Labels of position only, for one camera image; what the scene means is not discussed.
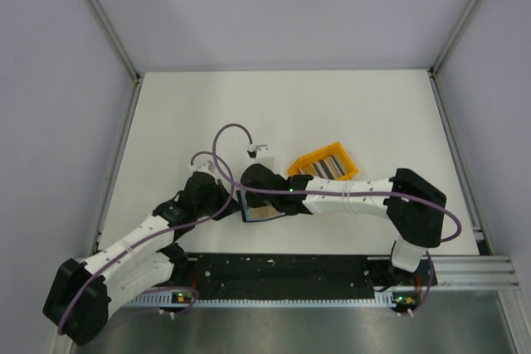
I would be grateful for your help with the aluminium frame post left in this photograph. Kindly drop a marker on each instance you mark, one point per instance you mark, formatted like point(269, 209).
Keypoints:
point(111, 35)

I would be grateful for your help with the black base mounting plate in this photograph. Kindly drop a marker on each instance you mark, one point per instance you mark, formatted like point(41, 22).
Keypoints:
point(294, 277)

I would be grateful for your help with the aluminium frame post right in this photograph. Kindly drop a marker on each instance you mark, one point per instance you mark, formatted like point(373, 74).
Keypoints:
point(458, 30)

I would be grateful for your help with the black leather card holder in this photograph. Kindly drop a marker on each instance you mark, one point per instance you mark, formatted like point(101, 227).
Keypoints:
point(244, 206)

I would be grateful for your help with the aluminium frame post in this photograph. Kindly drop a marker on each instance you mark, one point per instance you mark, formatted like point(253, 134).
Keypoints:
point(111, 35)
point(458, 30)

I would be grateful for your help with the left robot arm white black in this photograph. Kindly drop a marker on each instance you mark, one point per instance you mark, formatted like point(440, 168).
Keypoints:
point(86, 293)

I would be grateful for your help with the grey slotted cable duct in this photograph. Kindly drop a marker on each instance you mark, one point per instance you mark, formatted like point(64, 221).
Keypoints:
point(175, 300)

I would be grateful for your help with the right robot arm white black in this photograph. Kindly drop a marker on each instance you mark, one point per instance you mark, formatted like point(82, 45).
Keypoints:
point(409, 202)

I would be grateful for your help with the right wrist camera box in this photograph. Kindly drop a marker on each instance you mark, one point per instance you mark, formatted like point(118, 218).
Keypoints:
point(261, 153)

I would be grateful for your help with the yellow plastic bin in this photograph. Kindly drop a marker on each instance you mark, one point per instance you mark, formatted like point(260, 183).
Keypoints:
point(336, 149)

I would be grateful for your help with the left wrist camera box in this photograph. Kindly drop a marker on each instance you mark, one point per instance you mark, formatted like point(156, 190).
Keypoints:
point(207, 167)

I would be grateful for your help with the aluminium frame rail front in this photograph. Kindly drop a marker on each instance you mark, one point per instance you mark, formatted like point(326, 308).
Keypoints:
point(472, 271)

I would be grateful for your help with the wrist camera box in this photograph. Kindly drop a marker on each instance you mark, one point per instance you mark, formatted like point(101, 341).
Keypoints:
point(261, 153)
point(207, 167)

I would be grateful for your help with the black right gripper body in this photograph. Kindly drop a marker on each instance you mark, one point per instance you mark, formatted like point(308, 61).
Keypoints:
point(264, 200)

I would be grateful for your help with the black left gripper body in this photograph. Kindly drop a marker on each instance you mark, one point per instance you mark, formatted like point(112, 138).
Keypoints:
point(216, 202)

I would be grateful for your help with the stack of cards in bin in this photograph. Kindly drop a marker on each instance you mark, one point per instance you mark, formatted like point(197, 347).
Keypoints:
point(329, 168)

